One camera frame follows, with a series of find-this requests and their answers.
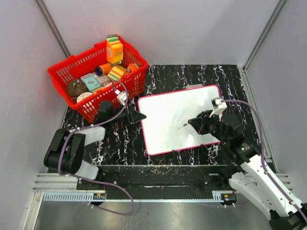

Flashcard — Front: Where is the orange cylindrical can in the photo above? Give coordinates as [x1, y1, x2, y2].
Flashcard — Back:
[94, 63, 113, 76]

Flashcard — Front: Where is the orange snack packet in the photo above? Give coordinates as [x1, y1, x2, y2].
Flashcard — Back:
[126, 63, 139, 75]

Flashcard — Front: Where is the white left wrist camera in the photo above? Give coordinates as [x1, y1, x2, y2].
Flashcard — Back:
[115, 90, 127, 105]

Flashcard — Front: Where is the teal small box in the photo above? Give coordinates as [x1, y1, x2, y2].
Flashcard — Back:
[80, 73, 101, 92]

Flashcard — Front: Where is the white eraser block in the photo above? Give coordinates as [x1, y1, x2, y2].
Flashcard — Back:
[184, 84, 203, 90]

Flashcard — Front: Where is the white slotted cable duct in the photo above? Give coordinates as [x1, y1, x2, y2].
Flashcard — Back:
[43, 192, 224, 203]

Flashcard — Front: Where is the orange sponge pack upright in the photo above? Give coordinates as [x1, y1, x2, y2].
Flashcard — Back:
[106, 34, 123, 66]

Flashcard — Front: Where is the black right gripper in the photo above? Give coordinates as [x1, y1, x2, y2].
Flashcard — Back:
[189, 110, 229, 145]

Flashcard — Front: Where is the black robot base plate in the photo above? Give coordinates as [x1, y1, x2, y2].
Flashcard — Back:
[98, 165, 233, 201]

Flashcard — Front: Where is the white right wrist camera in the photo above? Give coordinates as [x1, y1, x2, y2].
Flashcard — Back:
[209, 97, 227, 117]

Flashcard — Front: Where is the brown round bread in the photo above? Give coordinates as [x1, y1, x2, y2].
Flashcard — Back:
[66, 78, 88, 98]

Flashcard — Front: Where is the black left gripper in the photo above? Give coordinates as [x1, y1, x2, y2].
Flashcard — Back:
[109, 102, 146, 125]

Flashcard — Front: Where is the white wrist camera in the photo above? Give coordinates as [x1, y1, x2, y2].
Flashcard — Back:
[209, 97, 227, 117]
[115, 90, 127, 105]

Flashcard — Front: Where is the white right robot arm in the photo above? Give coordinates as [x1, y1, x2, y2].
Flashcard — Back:
[188, 111, 307, 230]

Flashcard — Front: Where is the yellow green sponge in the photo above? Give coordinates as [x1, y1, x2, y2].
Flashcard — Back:
[107, 65, 127, 81]

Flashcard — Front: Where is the pink framed whiteboard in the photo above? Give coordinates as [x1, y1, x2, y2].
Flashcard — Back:
[138, 85, 220, 156]

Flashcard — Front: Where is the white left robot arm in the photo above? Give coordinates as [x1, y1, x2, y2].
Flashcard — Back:
[44, 101, 147, 190]

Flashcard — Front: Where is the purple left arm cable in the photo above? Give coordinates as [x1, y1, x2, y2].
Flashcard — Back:
[57, 80, 135, 216]

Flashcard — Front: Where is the red plastic shopping basket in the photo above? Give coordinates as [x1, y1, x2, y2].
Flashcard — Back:
[48, 34, 148, 123]

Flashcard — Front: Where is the white round lid container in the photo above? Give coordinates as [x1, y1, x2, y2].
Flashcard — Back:
[76, 92, 93, 103]

